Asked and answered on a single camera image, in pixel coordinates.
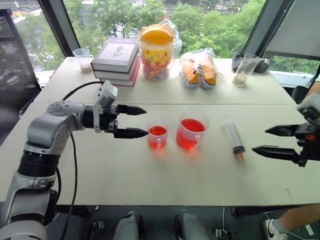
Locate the grey hardcover book with picture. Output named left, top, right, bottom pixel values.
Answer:
left=90, top=37, right=140, bottom=74

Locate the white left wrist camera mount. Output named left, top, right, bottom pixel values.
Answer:
left=93, top=79, right=119, bottom=134

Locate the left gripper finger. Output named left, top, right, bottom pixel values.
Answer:
left=113, top=127, right=150, bottom=140
left=117, top=104, right=148, bottom=117

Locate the candy jar with orange lid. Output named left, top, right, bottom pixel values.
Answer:
left=138, top=24, right=175, bottom=82

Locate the clear plastic bag holding shoes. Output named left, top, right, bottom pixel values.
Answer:
left=179, top=47, right=226, bottom=91

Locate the black mesh chair back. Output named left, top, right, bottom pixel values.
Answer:
left=0, top=8, right=43, bottom=93

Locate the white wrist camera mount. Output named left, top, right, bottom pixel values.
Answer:
left=93, top=79, right=119, bottom=134
left=296, top=93, right=320, bottom=125

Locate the white sneaker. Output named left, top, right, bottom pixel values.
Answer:
left=262, top=218, right=290, bottom=240

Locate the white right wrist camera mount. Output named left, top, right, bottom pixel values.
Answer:
left=296, top=93, right=320, bottom=125

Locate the tall glass with grains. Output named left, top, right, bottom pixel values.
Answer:
left=231, top=53, right=260, bottom=88

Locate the plastic cup with white powder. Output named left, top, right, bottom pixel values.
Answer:
left=72, top=47, right=94, bottom=74

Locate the person bare leg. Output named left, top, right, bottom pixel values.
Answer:
left=306, top=80, right=320, bottom=100
left=273, top=203, right=320, bottom=234

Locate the dark grey sock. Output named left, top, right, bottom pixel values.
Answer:
left=231, top=50, right=271, bottom=74

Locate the clear crumpled plastic bag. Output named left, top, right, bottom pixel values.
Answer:
left=158, top=18, right=184, bottom=60

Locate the black table frame bar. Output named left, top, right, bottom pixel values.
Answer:
left=231, top=204, right=302, bottom=218

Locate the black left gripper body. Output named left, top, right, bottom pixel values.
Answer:
left=100, top=103, right=120, bottom=135

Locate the black strap with buckle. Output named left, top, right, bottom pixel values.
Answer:
left=215, top=227, right=229, bottom=240
left=89, top=219, right=105, bottom=238

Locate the grey roller blind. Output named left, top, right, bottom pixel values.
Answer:
left=264, top=0, right=320, bottom=61

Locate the clear syringe with orange tip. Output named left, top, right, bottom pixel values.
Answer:
left=219, top=114, right=247, bottom=162

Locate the small cup red liquid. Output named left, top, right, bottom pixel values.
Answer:
left=147, top=119, right=169, bottom=151

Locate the dark window frame post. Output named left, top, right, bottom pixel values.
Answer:
left=241, top=0, right=297, bottom=59
left=37, top=0, right=81, bottom=58

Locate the large cup red liquid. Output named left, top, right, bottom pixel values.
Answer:
left=175, top=108, right=211, bottom=151

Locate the orange canvas shoe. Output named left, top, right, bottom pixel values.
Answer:
left=180, top=53, right=201, bottom=90
left=198, top=54, right=218, bottom=90

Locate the red hardcover book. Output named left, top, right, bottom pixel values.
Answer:
left=99, top=58, right=142, bottom=88

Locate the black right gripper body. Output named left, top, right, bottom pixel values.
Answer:
left=294, top=122, right=320, bottom=168

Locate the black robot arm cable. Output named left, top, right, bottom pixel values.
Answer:
left=55, top=81, right=106, bottom=240

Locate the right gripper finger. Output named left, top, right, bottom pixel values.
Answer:
left=264, top=124, right=300, bottom=138
left=251, top=145, right=304, bottom=165

